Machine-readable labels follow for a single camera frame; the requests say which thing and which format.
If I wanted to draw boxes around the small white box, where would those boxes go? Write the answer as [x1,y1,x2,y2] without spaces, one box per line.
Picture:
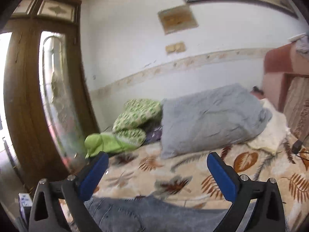
[18,192,33,219]

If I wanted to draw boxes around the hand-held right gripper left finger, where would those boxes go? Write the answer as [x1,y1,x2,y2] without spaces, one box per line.
[28,151,110,232]

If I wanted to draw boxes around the wall plaque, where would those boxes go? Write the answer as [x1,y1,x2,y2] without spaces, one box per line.
[158,5,199,35]

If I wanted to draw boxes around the lime green cloth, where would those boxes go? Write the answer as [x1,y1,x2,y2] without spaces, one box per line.
[84,133,143,159]

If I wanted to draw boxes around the wooden headboard cabinet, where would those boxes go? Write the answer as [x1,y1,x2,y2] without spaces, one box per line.
[262,42,309,113]

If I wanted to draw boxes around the purple cloth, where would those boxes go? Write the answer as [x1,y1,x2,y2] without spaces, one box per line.
[145,126,163,144]

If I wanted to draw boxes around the wall switch plate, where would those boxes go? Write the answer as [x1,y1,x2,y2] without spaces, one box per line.
[165,42,186,54]

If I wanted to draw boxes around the striped patterned mattress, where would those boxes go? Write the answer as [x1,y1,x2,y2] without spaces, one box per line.
[283,76,309,141]

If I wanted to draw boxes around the blue denim pants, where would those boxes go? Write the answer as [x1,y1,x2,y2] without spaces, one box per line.
[83,194,256,232]

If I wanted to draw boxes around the black power adapter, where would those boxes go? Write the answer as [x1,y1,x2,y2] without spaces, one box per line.
[292,140,303,154]

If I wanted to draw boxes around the grey cloth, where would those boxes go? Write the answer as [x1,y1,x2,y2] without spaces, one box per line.
[295,36,309,54]

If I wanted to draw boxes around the grey quilted pillow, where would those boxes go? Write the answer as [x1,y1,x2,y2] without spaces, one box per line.
[160,83,273,160]

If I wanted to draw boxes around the cream pillow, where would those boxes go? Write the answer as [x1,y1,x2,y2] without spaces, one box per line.
[246,98,290,154]

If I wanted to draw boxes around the leaf print blanket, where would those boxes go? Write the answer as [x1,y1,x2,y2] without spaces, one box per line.
[59,133,309,232]

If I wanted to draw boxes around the wooden door with glass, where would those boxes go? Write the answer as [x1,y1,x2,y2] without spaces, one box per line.
[3,0,100,191]

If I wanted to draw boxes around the green patterned pillow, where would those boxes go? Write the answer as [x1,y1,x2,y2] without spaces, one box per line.
[112,99,163,148]

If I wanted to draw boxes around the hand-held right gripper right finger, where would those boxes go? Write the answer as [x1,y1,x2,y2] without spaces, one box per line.
[207,152,286,232]

